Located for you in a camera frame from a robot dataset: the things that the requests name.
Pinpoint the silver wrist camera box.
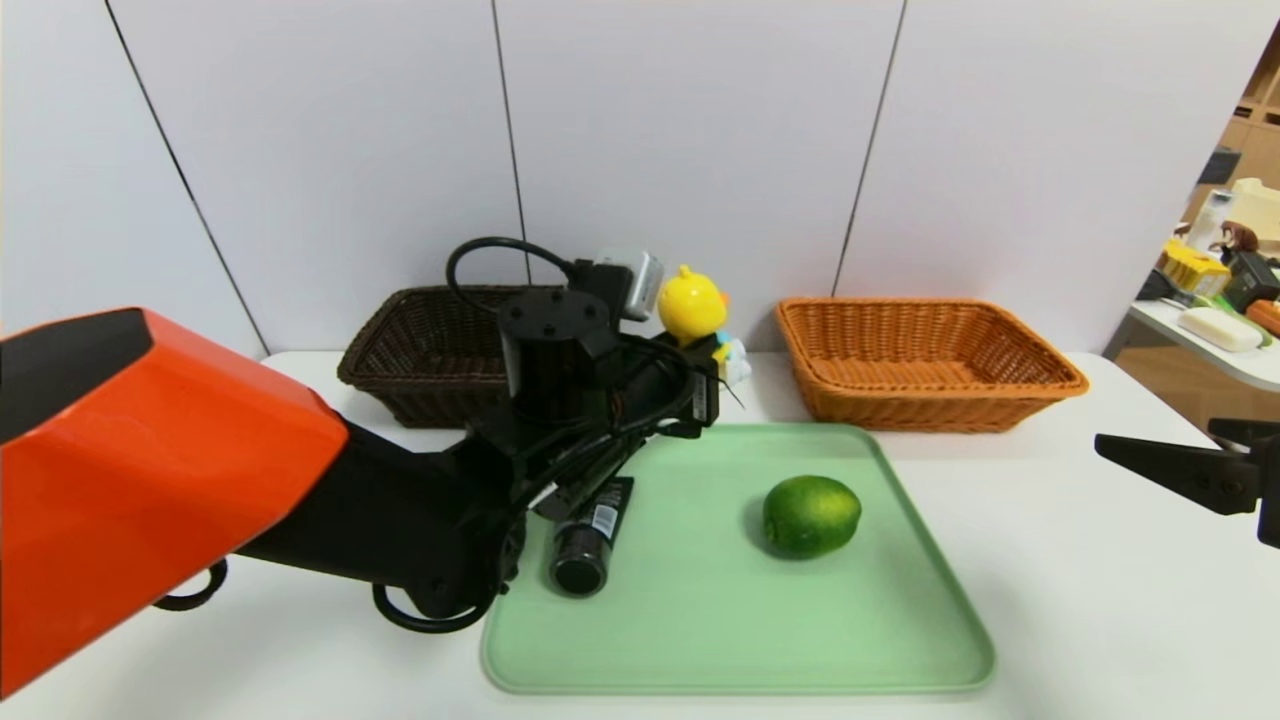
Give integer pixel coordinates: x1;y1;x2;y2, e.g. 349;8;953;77
598;250;665;323

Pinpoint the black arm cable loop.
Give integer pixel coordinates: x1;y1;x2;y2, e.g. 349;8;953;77
372;578;504;635
152;558;229;612

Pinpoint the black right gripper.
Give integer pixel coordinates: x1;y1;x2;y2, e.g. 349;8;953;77
1094;417;1280;550

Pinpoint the black camera cable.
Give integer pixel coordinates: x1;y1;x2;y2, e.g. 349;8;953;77
445;237;601;301

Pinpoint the black device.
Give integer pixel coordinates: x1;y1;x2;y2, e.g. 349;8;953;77
1222;252;1280;313

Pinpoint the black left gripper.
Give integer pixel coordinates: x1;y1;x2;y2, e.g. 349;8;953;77
621;331;729;440

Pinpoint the green lime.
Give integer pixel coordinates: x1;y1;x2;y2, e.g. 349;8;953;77
762;475;863;559

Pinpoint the wooden shelf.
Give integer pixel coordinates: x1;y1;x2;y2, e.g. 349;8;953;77
1185;20;1280;231

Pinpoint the yellow duck toy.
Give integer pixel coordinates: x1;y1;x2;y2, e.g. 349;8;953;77
657;265;751;386

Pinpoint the dark green object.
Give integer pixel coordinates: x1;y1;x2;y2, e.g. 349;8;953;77
1138;268;1196;303

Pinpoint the orange wicker basket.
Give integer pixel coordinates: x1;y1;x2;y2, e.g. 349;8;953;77
776;297;1091;433

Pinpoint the white side table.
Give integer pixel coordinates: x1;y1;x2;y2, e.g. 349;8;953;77
1105;298;1280;393

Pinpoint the yellow box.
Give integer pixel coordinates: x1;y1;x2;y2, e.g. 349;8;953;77
1160;240;1231;297

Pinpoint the black cosmetic tube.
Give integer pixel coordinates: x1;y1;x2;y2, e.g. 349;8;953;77
548;477;636;598

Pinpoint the clear plastic bottle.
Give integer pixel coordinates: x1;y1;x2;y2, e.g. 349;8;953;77
1190;188;1237;251

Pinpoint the dark brown wicker basket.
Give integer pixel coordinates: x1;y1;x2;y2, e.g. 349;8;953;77
337;285;576;429

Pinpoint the cream coloured box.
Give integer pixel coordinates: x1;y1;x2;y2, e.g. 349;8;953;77
1230;177;1280;243

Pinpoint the light green plastic tray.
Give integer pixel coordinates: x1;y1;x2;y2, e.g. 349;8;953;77
481;423;997;695

